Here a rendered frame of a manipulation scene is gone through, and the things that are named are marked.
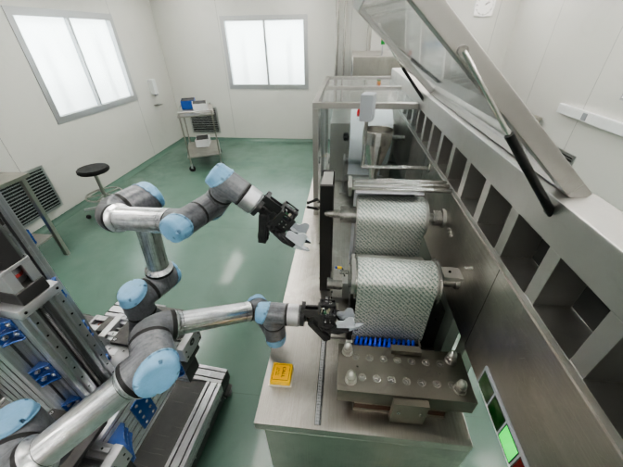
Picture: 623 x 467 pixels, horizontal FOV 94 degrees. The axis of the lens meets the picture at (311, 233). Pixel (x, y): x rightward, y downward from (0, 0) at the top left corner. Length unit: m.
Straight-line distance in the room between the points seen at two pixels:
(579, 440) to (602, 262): 0.28
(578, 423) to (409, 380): 0.48
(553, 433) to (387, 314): 0.49
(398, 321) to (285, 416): 0.47
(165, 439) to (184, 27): 6.32
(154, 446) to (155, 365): 1.09
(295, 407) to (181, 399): 1.04
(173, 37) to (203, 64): 0.64
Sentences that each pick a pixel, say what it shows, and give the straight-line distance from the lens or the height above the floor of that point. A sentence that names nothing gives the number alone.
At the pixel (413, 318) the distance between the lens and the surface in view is 1.04.
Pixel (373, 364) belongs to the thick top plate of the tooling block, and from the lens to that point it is 1.04.
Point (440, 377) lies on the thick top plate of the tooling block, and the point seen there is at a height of 1.03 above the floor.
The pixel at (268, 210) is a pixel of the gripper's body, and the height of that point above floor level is 1.48.
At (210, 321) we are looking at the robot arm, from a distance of 1.10.
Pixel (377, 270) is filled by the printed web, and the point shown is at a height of 1.31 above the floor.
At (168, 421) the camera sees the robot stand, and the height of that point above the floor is 0.21.
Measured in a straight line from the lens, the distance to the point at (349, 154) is 1.79.
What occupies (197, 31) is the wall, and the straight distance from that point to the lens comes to 6.79.
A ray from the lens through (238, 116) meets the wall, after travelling 6.74.
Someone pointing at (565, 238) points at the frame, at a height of 1.61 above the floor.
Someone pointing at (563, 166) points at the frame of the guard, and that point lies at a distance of 0.67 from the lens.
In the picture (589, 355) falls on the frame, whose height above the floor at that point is 1.49.
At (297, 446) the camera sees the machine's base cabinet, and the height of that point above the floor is 0.76.
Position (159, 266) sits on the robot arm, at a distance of 1.41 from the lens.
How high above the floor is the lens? 1.91
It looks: 34 degrees down
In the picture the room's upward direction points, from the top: 1 degrees counter-clockwise
